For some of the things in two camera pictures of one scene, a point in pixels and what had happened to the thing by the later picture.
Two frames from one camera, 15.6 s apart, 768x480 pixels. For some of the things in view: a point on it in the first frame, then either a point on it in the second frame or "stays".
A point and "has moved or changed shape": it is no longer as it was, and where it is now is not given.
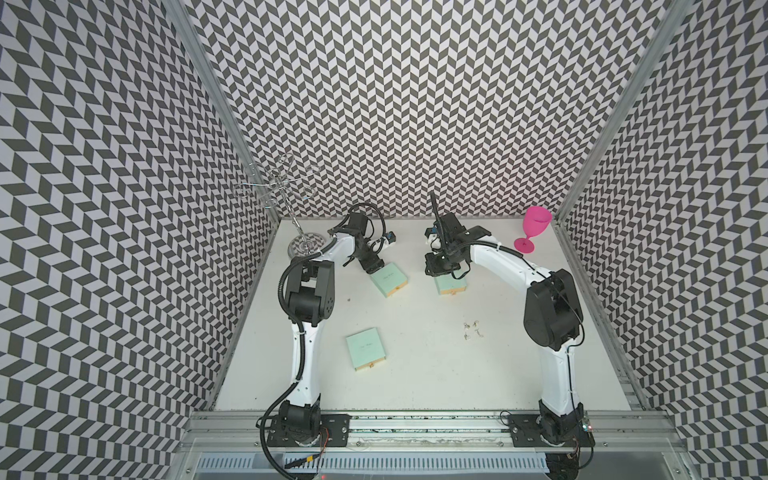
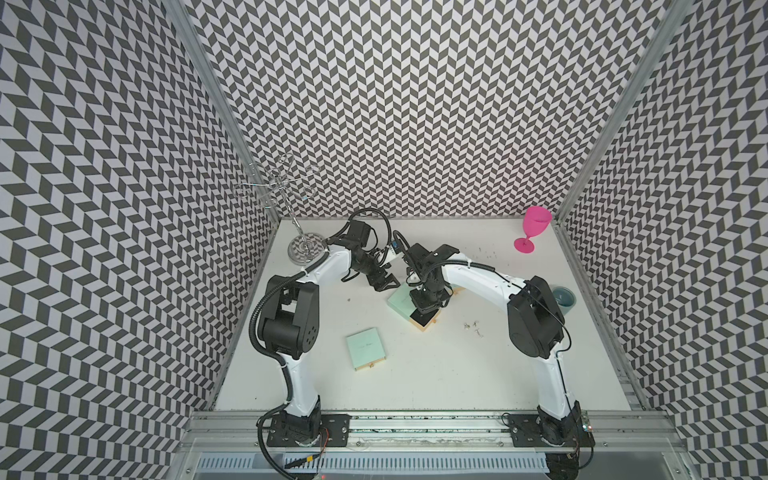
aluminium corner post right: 674,19 stays
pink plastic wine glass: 536,220 stays
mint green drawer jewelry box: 389,279 has moved or changed shape
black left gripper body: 367,257 stays
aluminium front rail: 628,445 stays
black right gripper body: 442,260 -> 429,294
